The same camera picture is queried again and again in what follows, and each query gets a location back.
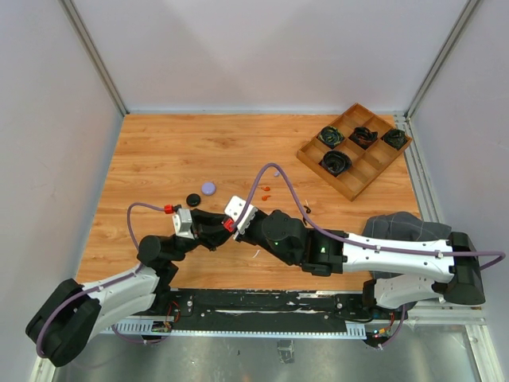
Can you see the rolled dark belt right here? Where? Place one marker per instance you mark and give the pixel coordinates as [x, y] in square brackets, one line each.
[395, 138]

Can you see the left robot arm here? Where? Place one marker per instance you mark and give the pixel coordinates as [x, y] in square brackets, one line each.
[74, 313]

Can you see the purple earbud case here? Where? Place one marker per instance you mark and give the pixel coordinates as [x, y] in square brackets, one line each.
[208, 188]

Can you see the rolled dark belt top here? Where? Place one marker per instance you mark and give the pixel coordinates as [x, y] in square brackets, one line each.
[363, 137]

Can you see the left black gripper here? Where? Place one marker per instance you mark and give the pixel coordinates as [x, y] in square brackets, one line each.
[208, 228]

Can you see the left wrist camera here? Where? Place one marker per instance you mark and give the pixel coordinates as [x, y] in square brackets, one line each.
[182, 223]

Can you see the grey checked cloth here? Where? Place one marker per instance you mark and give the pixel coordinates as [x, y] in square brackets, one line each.
[404, 226]

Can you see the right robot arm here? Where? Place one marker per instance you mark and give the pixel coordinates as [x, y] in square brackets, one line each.
[421, 270]

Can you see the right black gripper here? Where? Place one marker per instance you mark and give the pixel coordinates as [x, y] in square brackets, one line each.
[244, 236]

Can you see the rolled dark belt lower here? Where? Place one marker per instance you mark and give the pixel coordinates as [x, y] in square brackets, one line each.
[336, 162]

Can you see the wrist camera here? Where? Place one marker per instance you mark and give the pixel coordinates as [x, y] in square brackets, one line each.
[182, 223]
[240, 213]

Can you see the wooden divided tray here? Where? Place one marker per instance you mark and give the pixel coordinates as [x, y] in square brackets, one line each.
[367, 164]

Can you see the rolled dark belt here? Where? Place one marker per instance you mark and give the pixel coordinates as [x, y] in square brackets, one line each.
[336, 162]
[363, 137]
[395, 138]

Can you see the black earbud case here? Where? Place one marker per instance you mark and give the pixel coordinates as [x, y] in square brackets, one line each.
[193, 199]

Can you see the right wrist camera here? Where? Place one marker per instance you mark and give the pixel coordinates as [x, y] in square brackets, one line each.
[240, 213]

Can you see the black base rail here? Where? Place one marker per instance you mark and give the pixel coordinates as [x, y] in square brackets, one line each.
[261, 312]

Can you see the rolled green patterned belt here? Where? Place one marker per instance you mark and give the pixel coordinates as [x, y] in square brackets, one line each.
[331, 137]

